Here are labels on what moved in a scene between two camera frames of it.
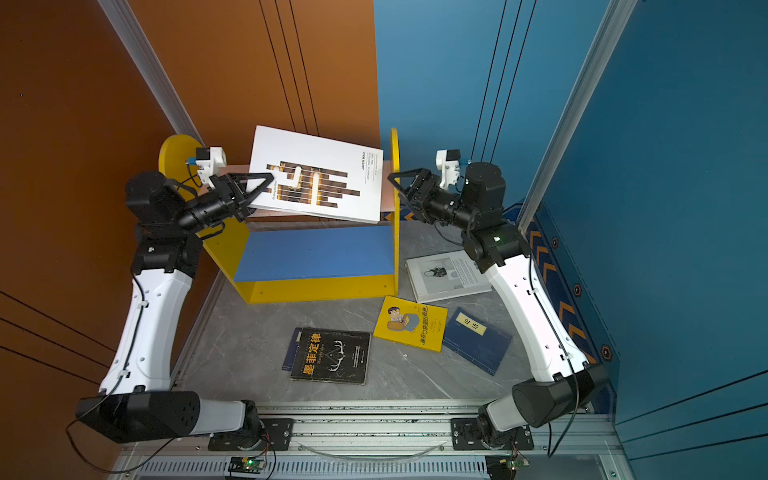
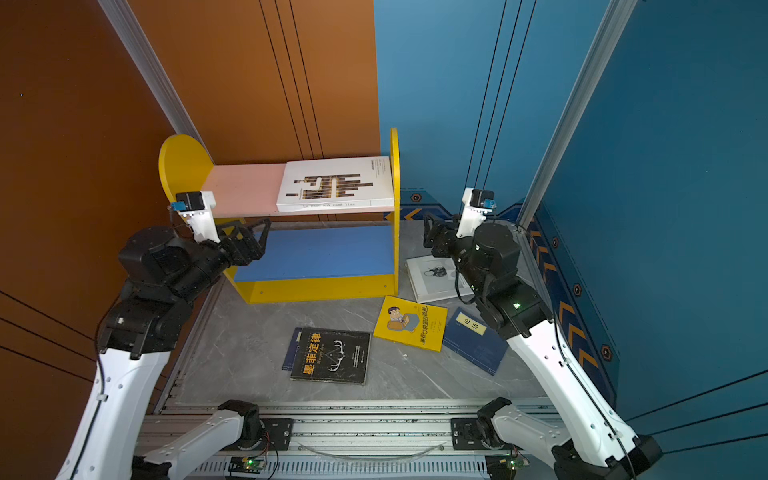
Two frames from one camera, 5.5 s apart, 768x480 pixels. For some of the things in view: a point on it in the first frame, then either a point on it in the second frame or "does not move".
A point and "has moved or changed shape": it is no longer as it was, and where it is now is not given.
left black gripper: (227, 196) → (253, 252)
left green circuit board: (246, 464) does not move
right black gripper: (427, 182) → (444, 231)
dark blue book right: (478, 341) does not move
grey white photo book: (446, 276) does not move
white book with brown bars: (318, 175) has moved or changed shape
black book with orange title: (334, 356) does not move
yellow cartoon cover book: (411, 323) does not move
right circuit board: (504, 467) does not move
